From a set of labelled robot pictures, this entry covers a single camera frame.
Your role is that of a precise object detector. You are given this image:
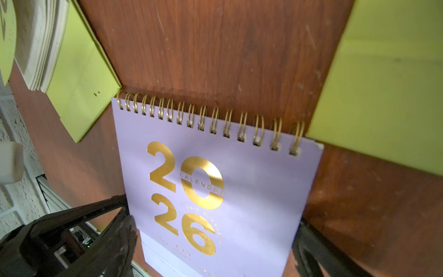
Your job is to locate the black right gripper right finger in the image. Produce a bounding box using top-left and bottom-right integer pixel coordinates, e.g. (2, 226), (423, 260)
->
(292, 218), (371, 277)

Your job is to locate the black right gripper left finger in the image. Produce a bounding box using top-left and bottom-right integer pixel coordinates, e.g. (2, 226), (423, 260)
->
(57, 207), (137, 277)

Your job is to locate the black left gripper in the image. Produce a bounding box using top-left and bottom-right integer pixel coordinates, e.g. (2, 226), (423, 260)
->
(1, 195), (129, 277)

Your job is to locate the purple 2026 desk calendar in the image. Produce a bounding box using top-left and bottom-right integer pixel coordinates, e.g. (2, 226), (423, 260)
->
(112, 99), (324, 277)

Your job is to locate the green 2026 calendar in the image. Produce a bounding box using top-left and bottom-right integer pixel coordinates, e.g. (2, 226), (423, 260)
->
(307, 1), (443, 175)
(1, 1), (121, 142)

